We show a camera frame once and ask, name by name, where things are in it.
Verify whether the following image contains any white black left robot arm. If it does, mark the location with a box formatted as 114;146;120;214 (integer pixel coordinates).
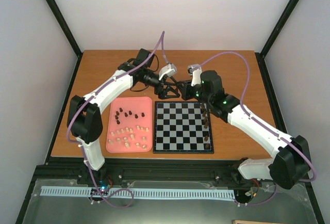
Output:
67;49;177;184

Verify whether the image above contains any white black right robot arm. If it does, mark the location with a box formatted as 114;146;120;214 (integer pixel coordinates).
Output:
177;69;312;189

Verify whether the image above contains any black white chessboard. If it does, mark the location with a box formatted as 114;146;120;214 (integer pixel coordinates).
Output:
153;101;214;154

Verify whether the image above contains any pink plastic tray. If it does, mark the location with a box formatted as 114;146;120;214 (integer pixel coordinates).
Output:
106;97;153;153

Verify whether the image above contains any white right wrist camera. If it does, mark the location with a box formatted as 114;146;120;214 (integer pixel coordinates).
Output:
188;64;202;87

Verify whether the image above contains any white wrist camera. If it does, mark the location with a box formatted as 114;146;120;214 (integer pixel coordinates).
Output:
188;64;202;87
158;63;177;80

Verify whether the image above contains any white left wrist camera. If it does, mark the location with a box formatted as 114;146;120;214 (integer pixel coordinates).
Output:
158;63;177;80

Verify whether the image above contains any black side frame rail right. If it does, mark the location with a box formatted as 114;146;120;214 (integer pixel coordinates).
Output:
255;53;287;133

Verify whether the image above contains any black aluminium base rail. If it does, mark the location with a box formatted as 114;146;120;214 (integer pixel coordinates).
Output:
32;158;261;189

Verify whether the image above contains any light blue slotted cable duct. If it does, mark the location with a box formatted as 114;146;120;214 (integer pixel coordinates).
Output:
40;186;235;201

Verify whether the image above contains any black aluminium frame post left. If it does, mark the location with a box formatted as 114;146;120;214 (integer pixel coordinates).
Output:
45;0;83;58

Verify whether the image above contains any black aluminium frame post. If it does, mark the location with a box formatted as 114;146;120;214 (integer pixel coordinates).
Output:
45;0;83;58
260;0;300;59

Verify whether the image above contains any black aluminium frame post right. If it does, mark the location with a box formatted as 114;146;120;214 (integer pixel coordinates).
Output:
260;0;300;59

